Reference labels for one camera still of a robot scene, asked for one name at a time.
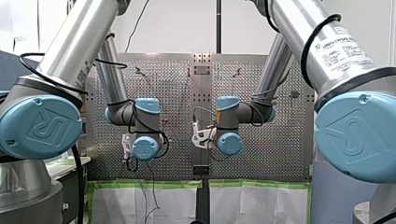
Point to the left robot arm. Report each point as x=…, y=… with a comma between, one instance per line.
x=77, y=37

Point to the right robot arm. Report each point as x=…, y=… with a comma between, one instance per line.
x=351, y=130

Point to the connector holder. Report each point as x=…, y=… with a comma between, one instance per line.
x=294, y=94

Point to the black pole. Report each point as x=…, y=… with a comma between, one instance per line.
x=219, y=25

